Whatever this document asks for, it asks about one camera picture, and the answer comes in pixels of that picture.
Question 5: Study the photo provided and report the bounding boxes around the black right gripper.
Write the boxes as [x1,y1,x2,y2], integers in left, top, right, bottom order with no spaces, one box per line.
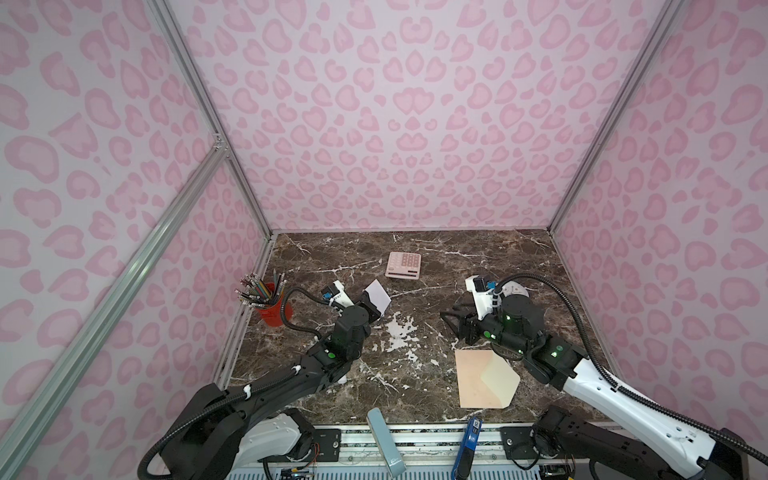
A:
[437,301,530,357]

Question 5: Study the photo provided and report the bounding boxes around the white letter paper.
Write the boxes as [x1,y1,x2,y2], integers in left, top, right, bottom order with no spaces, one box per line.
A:
[364,280,391,317]

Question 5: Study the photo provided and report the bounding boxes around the beige envelope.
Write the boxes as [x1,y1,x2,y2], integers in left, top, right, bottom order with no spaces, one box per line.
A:
[455,350,521,409]

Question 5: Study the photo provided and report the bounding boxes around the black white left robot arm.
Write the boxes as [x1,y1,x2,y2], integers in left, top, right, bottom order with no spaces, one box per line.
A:
[137,280,391,479]

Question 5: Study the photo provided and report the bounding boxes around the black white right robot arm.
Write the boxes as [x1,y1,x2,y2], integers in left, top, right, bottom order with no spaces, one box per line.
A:
[440,273,767,479]

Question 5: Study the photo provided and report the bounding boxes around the white round clock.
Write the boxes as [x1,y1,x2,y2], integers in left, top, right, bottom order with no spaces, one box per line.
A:
[502,281,530,297]

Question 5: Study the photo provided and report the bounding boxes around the pink calculator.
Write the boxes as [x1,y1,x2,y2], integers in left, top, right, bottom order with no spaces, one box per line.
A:
[385,252,421,280]

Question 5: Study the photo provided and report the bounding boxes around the red pencil cup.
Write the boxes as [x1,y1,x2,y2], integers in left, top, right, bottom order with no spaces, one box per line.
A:
[259,300,294,327]

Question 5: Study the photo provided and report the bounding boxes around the coloured pencils bundle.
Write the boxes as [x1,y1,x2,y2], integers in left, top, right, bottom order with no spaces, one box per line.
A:
[234,271,285,310]

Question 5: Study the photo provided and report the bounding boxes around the blue utility knife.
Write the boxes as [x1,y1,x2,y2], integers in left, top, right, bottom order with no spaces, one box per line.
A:
[451,416,483,480]

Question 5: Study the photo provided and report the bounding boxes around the light blue stapler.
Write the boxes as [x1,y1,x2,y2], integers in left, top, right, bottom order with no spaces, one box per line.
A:
[366,408,407,479]

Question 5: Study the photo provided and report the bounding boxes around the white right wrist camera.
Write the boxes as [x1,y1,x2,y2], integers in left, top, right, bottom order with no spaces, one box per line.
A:
[465,275,499,320]

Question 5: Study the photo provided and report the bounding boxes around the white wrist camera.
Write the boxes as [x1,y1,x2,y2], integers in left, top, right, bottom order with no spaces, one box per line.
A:
[321,280,353,311]
[465,275,499,320]

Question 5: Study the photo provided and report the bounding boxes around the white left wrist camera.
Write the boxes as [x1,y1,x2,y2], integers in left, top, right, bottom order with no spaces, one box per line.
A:
[321,280,353,311]

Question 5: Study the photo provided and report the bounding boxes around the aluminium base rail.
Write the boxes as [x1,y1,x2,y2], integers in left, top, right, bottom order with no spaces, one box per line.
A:
[161,419,685,480]

